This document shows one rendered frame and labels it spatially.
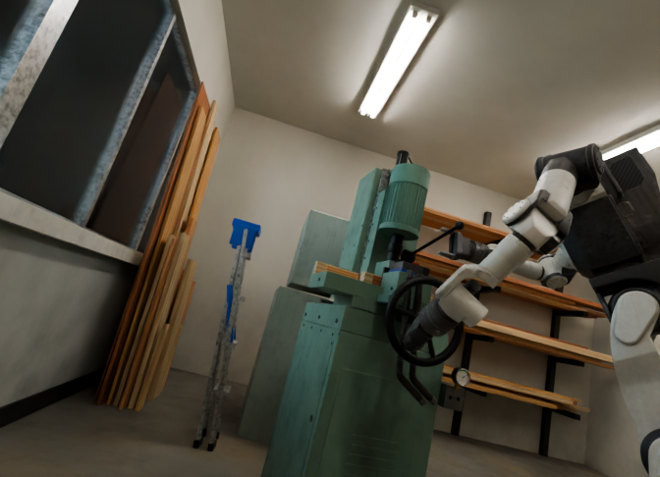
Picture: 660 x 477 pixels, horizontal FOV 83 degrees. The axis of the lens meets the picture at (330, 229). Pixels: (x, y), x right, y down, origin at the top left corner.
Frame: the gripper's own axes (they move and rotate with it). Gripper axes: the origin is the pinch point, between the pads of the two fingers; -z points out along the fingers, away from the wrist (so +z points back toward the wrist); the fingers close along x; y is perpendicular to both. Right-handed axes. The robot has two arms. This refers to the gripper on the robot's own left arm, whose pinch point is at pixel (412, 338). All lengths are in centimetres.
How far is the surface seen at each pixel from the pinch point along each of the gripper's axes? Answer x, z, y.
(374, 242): 49, -25, 30
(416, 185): 64, 3, 32
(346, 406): -11.9, -35.2, -1.7
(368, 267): 41, -30, 24
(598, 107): 263, 30, -21
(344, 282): 11.6, -15.1, 26.8
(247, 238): 41, -77, 86
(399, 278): 20.5, -4.1, 13.2
